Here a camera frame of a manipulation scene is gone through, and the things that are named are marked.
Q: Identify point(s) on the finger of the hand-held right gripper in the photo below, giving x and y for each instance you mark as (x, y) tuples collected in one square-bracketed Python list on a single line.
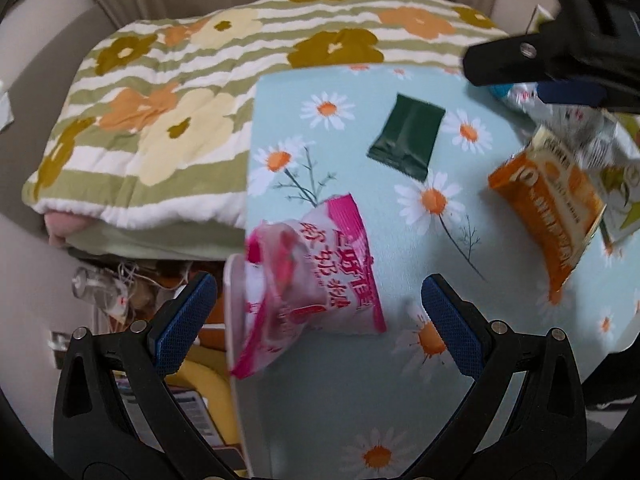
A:
[(570, 95), (560, 55)]

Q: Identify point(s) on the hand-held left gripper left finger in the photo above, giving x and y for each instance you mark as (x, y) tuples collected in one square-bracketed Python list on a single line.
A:
[(187, 317)]

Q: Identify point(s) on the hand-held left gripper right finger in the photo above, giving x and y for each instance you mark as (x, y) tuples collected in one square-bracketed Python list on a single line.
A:
[(450, 320)]

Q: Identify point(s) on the yellow-green cardboard box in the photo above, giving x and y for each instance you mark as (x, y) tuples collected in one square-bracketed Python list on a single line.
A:
[(625, 195)]

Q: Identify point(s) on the pink white snack packet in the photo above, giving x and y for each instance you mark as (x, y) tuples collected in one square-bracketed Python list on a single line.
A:
[(320, 260)]

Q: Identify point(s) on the yellow bag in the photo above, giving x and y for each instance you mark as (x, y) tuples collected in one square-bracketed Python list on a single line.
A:
[(210, 395)]

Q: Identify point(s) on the clear plastic bottle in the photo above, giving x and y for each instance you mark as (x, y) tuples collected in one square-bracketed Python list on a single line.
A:
[(97, 290)]

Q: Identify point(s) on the orange cracker snack packet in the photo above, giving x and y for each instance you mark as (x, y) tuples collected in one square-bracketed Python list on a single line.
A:
[(545, 200)]

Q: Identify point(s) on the daisy print tablecloth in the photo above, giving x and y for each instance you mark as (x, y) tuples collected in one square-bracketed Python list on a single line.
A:
[(350, 400)]

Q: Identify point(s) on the pink pillow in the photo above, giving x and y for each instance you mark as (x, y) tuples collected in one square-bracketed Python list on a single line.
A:
[(65, 227)]

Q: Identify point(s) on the dark green snack packet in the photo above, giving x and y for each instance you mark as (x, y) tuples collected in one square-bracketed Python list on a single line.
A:
[(407, 140)]

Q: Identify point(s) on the striped floral blanket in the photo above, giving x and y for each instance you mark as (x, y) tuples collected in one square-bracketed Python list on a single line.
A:
[(150, 110)]

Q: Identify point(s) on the white tissue paper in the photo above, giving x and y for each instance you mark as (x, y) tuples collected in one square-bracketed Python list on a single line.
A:
[(4, 105)]

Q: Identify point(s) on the grey padded headboard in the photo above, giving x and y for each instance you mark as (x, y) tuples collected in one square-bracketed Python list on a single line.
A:
[(40, 60)]

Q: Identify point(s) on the wall socket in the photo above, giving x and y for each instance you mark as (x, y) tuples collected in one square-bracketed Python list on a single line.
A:
[(59, 345)]

